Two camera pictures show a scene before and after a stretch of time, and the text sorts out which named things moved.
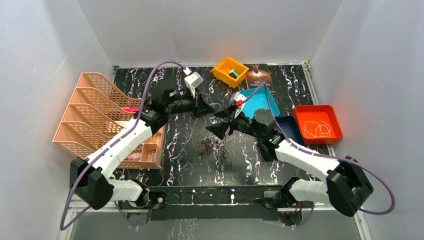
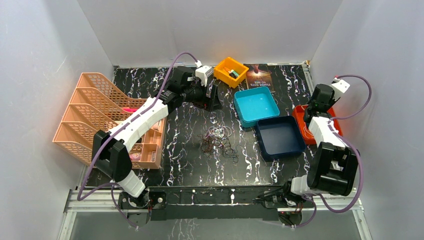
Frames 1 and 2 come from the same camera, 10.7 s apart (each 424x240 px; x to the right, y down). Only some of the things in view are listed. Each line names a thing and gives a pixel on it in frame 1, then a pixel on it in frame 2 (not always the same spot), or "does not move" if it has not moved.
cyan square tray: x=259 y=101 does not move
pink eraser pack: x=134 y=156 does not move
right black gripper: x=219 y=129 -> x=332 y=101
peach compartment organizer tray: x=150 y=153 does not move
